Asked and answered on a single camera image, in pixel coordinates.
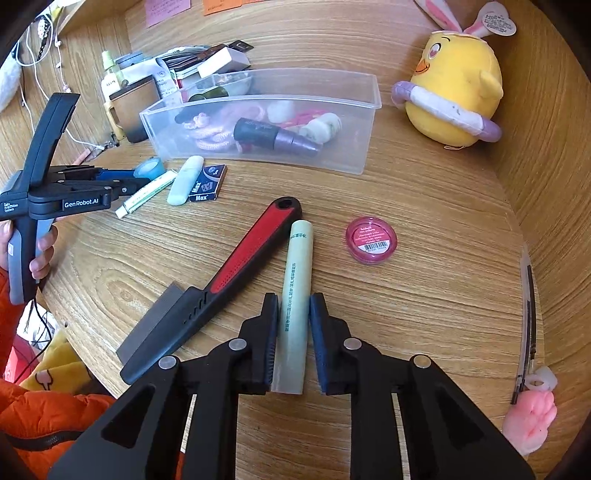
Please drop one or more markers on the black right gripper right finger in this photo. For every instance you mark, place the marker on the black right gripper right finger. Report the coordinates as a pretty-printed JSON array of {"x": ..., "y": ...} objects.
[{"x": 407, "y": 413}]

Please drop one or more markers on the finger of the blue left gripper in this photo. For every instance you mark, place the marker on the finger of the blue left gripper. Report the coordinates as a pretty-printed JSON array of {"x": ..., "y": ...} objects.
[{"x": 112, "y": 175}]

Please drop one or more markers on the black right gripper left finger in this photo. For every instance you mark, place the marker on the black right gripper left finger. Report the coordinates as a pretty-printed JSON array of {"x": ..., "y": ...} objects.
[{"x": 180, "y": 419}]

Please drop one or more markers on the blue tape roll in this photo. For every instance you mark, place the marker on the blue tape roll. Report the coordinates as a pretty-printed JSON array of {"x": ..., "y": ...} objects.
[{"x": 150, "y": 169}]

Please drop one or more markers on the pale green tube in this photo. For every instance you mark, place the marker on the pale green tube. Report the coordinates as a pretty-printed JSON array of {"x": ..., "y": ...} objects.
[{"x": 292, "y": 333}]

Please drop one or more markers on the dark green bottle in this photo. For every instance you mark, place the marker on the dark green bottle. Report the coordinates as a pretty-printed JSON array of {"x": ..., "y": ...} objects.
[{"x": 188, "y": 113}]

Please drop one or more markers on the pink plastic scissors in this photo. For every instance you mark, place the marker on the pink plastic scissors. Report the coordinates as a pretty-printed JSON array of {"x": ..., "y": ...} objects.
[{"x": 301, "y": 119}]

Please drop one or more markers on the pink round cosmetic jar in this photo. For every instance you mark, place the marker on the pink round cosmetic jar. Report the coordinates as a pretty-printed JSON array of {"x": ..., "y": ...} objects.
[{"x": 371, "y": 240}]

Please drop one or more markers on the white tape roll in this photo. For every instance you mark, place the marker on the white tape roll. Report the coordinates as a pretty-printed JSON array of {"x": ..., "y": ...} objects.
[{"x": 280, "y": 111}]

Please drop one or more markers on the white green ointment tube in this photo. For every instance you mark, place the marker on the white green ointment tube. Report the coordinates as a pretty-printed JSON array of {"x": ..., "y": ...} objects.
[{"x": 146, "y": 193}]

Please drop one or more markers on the brown cylindrical container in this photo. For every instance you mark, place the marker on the brown cylindrical container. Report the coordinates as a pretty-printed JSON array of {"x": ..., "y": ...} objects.
[{"x": 129, "y": 102}]

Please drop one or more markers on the mint green case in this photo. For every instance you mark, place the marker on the mint green case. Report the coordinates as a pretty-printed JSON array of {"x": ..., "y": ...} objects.
[{"x": 185, "y": 180}]

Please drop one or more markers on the pink paw squishy toy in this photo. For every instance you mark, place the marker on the pink paw squishy toy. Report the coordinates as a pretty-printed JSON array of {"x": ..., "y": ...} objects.
[{"x": 526, "y": 424}]

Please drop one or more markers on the blue max card pack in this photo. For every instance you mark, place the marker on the blue max card pack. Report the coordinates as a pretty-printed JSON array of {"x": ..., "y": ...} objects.
[{"x": 208, "y": 183}]

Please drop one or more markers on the light green spray bottle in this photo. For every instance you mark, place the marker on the light green spray bottle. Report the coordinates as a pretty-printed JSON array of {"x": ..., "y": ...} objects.
[{"x": 111, "y": 83}]

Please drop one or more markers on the stack of books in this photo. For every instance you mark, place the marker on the stack of books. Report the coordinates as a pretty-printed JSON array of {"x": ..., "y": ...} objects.
[{"x": 174, "y": 69}]

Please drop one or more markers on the purple highlighter tube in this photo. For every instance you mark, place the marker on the purple highlighter tube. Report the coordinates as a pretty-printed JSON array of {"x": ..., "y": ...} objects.
[{"x": 271, "y": 137}]

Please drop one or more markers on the clear bowl of trinkets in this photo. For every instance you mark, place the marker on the clear bowl of trinkets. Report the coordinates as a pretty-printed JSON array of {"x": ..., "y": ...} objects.
[{"x": 236, "y": 83}]

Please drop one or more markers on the white small box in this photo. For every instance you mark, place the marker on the white small box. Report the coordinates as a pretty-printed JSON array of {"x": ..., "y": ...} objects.
[{"x": 223, "y": 61}]

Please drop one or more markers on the pink sticky note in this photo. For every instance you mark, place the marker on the pink sticky note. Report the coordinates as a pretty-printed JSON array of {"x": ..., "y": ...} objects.
[{"x": 157, "y": 11}]

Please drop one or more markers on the orange jacket sleeve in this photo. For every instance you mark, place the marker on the orange jacket sleeve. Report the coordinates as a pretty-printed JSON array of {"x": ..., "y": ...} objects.
[{"x": 38, "y": 427}]

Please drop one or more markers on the orange sticky note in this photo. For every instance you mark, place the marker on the orange sticky note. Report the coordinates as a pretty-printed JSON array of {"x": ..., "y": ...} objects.
[{"x": 217, "y": 6}]

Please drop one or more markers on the clear plastic storage bin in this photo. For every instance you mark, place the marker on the clear plastic storage bin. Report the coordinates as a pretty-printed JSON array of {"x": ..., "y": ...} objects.
[{"x": 354, "y": 96}]

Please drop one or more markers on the white small bottle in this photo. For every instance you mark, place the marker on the white small bottle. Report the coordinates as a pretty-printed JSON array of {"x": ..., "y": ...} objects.
[{"x": 322, "y": 129}]

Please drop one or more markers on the yellow chick plush toy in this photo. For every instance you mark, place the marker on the yellow chick plush toy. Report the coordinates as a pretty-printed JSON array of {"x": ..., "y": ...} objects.
[{"x": 457, "y": 85}]

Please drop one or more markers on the red black handled brush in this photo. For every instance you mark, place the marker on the red black handled brush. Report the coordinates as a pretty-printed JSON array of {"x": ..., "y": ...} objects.
[{"x": 178, "y": 313}]

